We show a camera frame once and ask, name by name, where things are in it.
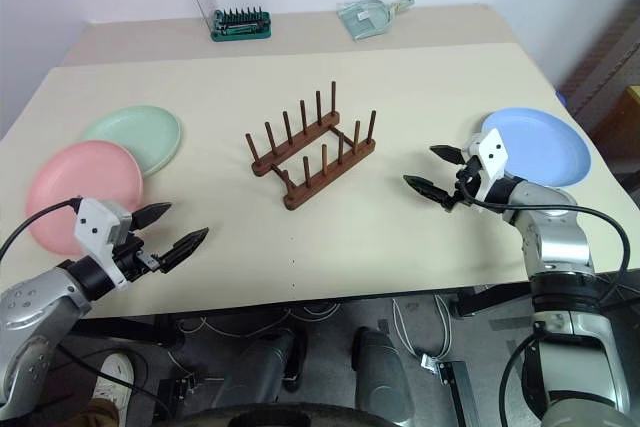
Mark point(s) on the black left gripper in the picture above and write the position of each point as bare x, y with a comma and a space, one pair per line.
134, 259

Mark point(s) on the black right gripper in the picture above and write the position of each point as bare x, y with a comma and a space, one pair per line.
466, 182

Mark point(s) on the red plastic plate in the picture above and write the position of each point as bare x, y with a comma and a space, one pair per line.
75, 182

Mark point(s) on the green plastic plate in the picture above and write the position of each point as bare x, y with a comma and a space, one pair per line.
135, 129

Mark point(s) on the blue plastic plate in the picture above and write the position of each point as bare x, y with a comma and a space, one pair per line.
545, 147

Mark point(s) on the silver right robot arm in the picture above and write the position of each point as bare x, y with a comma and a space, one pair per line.
560, 247

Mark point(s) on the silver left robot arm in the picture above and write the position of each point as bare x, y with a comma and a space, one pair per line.
30, 312

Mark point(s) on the dark wooden dish rack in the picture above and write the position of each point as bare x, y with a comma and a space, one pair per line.
305, 167

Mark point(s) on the white shoe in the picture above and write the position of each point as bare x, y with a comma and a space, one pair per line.
114, 379

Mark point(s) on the small black electronic box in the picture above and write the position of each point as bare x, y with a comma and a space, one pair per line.
175, 394

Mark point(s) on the dark rounded grey leg shape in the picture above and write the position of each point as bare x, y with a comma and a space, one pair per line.
260, 367
380, 372

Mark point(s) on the clear pale green dustpan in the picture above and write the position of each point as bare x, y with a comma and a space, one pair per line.
362, 17

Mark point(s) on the small silver connector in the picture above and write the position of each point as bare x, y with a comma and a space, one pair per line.
429, 363

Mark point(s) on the brown trouser leg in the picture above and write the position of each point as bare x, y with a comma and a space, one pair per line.
97, 414

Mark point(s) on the yellow wooden box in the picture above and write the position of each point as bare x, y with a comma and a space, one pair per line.
630, 117

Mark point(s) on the dark pegboard panel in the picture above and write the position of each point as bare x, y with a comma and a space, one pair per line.
607, 57

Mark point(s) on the black metal strut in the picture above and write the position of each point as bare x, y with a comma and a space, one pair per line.
457, 392

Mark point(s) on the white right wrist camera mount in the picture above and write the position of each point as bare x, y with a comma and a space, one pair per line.
492, 157

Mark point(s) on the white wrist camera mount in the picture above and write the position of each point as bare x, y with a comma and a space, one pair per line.
92, 219
492, 157

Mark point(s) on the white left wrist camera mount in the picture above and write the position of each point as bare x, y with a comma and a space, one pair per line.
92, 219

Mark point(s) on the black table frame bar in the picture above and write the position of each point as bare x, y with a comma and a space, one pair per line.
495, 299

